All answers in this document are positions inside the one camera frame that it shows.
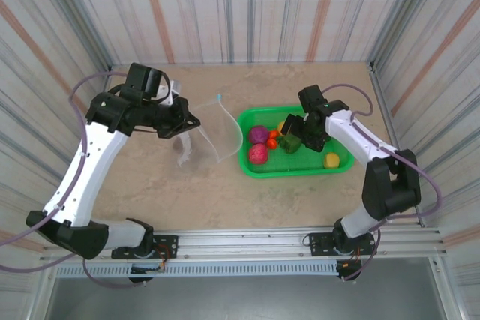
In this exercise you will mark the yellow pepper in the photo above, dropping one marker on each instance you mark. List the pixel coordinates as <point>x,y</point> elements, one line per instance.
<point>281,127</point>

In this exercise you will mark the green bell pepper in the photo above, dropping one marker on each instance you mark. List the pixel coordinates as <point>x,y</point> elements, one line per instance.
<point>290,144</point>

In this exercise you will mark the purple cabbage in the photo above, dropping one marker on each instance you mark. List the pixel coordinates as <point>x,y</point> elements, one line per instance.
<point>258,135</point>

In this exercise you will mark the yellow lemon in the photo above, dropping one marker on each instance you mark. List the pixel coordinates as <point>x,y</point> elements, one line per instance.
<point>332,160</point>

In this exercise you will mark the clear zip-top bag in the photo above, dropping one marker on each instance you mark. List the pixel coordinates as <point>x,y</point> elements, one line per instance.
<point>221,136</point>

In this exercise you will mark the green plastic mesh basket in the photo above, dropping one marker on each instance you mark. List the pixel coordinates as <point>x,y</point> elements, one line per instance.
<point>300,166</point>

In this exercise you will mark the pink red round fruit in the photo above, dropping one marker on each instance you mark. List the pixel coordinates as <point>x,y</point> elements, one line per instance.
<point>258,154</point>

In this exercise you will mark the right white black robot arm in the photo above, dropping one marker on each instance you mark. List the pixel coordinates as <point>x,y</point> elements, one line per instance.
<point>360,136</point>

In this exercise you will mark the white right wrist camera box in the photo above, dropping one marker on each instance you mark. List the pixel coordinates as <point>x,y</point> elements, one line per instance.
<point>307,117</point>

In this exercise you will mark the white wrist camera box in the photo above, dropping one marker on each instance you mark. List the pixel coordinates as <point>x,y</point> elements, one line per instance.
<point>307,117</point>
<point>168,93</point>

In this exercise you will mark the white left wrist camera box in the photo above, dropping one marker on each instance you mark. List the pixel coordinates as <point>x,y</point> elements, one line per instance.
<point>168,93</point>

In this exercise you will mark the aluminium side frame bar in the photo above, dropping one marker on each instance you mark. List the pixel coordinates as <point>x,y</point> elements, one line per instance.
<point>75,200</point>
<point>390,125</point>

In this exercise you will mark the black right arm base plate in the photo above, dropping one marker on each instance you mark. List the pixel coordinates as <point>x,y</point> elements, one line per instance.
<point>318,243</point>

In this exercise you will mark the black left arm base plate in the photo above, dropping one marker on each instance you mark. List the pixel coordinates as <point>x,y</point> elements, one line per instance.
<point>168,245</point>

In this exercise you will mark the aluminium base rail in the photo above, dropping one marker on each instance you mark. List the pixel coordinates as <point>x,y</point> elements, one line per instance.
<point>243,241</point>

